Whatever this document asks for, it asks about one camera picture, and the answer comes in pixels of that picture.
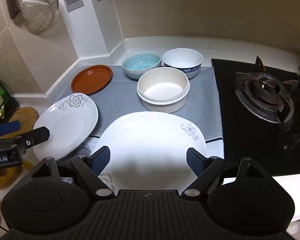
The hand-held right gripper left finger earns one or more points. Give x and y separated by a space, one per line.
101 160

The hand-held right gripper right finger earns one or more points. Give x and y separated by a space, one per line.
193 160

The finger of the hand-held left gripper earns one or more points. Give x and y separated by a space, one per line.
37 135
7 128

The small white floral plate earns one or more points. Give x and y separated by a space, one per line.
70 120

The large white floral plate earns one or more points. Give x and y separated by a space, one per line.
150 140

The brown plate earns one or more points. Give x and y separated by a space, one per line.
91 78

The cream ridged bowl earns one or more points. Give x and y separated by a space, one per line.
162 87

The white bowl with blue pattern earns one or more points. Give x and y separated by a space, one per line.
181 60

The light blue bowl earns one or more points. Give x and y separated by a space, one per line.
140 63

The wooden cutting board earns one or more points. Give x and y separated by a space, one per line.
27 115

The black gas stove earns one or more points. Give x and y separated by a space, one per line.
240 130

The grey mat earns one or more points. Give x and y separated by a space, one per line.
120 97

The metal mesh strainer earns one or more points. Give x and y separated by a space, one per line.
39 12

